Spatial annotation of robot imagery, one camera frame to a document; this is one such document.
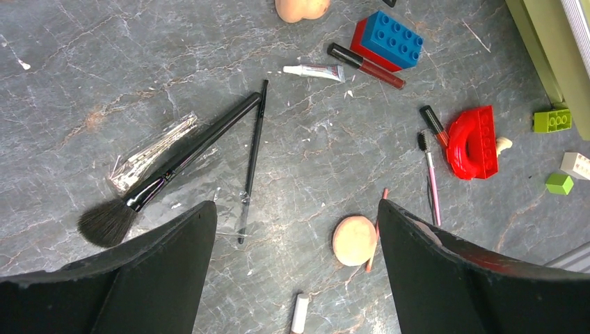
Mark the large black powder brush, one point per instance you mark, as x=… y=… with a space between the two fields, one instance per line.
x=108 y=223

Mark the black wire loop tool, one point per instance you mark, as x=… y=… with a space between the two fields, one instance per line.
x=430 y=200

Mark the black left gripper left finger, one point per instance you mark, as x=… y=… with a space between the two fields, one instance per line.
x=152 y=283

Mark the pink spoolie brush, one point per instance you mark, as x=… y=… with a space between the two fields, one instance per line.
x=435 y=207

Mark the round peach powder puff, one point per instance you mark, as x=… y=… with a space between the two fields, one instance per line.
x=354 y=241

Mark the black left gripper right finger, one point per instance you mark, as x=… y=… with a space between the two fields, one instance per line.
x=442 y=283

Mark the blue red toy brick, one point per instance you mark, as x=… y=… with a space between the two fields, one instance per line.
x=386 y=42

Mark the red toy magnet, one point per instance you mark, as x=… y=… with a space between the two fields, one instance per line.
x=471 y=151

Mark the clear plastic wrapper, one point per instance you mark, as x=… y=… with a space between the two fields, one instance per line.
x=219 y=176

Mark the white chess pawn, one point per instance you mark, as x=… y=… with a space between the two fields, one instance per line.
x=502 y=143

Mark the small silver white tube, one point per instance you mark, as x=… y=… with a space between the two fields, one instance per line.
x=332 y=72

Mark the cream toy brick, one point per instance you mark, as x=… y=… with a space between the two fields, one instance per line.
x=576 y=165

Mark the lime green toy brick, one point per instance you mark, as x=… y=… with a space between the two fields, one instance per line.
x=545 y=122

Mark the small green block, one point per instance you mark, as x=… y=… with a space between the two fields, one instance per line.
x=559 y=184

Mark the dark red lip gloss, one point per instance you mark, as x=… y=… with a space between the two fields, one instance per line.
x=358 y=62

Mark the green drawer cabinet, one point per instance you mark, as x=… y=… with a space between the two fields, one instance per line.
x=556 y=36

